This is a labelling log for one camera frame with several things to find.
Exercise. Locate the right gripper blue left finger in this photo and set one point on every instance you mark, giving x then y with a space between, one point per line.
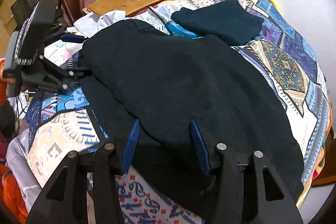
126 142

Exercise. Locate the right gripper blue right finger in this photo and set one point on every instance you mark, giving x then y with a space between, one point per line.
206 156

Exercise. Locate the black pants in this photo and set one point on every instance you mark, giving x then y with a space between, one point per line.
165 82

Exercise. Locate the colourful patchwork bedsheet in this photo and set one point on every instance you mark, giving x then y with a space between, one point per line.
279 53

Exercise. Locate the white cloth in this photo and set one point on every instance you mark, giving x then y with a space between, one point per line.
91 23

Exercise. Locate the folded dark teal garment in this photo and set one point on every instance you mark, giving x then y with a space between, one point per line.
226 20

